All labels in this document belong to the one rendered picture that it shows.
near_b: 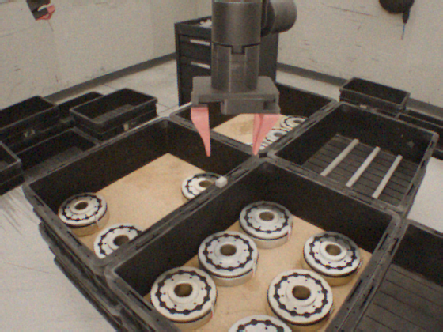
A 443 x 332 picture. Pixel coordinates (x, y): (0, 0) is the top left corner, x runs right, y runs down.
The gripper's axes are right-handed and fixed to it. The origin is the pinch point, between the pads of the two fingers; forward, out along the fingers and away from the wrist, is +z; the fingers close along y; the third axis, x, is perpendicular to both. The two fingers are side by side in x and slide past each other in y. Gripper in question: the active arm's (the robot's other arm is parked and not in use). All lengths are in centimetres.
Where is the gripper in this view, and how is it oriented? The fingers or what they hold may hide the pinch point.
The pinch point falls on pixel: (232, 148)
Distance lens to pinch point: 47.1
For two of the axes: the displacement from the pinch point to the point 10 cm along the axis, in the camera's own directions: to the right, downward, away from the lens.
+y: -10.0, 0.3, -0.7
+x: 0.7, 5.4, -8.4
